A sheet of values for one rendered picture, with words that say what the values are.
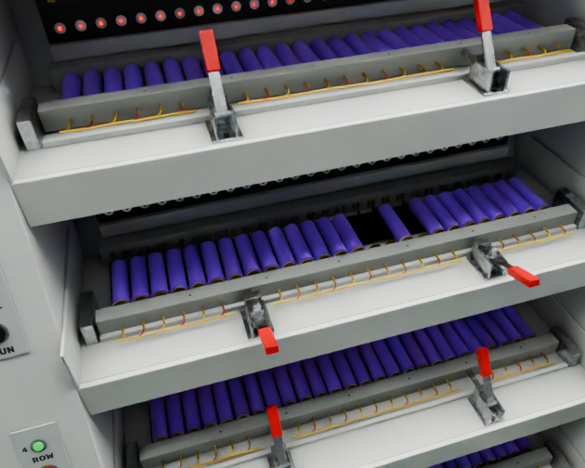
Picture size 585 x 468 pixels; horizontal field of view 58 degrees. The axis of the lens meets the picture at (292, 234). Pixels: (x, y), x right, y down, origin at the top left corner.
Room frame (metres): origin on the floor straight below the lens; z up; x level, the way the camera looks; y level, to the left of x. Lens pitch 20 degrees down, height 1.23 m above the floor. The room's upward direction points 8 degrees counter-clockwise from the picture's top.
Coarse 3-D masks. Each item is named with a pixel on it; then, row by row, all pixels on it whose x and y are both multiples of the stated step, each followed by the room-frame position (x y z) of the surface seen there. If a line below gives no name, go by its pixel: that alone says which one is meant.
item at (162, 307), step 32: (480, 224) 0.57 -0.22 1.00; (512, 224) 0.57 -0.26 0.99; (544, 224) 0.58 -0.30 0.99; (352, 256) 0.54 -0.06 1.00; (384, 256) 0.53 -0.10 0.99; (416, 256) 0.55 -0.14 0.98; (224, 288) 0.50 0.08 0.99; (256, 288) 0.51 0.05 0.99; (288, 288) 0.52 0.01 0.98; (96, 320) 0.47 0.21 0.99; (128, 320) 0.48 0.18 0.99
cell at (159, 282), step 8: (152, 256) 0.56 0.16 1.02; (160, 256) 0.57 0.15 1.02; (152, 264) 0.55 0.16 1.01; (160, 264) 0.55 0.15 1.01; (152, 272) 0.54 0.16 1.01; (160, 272) 0.54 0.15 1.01; (152, 280) 0.53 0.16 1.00; (160, 280) 0.53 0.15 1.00; (152, 288) 0.52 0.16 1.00; (160, 288) 0.51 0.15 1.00; (152, 296) 0.51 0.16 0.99
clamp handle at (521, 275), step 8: (488, 256) 0.53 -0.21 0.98; (496, 256) 0.52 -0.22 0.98; (496, 264) 0.51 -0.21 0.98; (504, 264) 0.50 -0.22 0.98; (512, 272) 0.48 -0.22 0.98; (520, 272) 0.48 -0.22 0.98; (528, 272) 0.47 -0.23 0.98; (520, 280) 0.47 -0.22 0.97; (528, 280) 0.46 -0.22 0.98; (536, 280) 0.46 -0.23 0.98
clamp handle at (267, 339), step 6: (258, 306) 0.47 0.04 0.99; (258, 312) 0.47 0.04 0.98; (258, 318) 0.46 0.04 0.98; (264, 318) 0.46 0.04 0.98; (258, 324) 0.45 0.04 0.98; (264, 324) 0.45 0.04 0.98; (258, 330) 0.44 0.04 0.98; (264, 330) 0.43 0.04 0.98; (270, 330) 0.43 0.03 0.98; (264, 336) 0.42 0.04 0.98; (270, 336) 0.42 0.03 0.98; (264, 342) 0.41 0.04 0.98; (270, 342) 0.41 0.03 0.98; (276, 342) 0.41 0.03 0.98; (264, 348) 0.41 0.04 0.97; (270, 348) 0.40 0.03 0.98; (276, 348) 0.40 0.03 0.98
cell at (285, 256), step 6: (276, 228) 0.60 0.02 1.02; (270, 234) 0.59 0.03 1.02; (276, 234) 0.59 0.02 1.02; (282, 234) 0.59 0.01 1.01; (270, 240) 0.59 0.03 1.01; (276, 240) 0.58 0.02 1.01; (282, 240) 0.58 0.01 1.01; (276, 246) 0.57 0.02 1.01; (282, 246) 0.57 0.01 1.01; (288, 246) 0.57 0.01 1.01; (276, 252) 0.56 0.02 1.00; (282, 252) 0.56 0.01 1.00; (288, 252) 0.56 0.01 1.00; (282, 258) 0.55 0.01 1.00; (288, 258) 0.55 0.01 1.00; (282, 264) 0.54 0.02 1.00
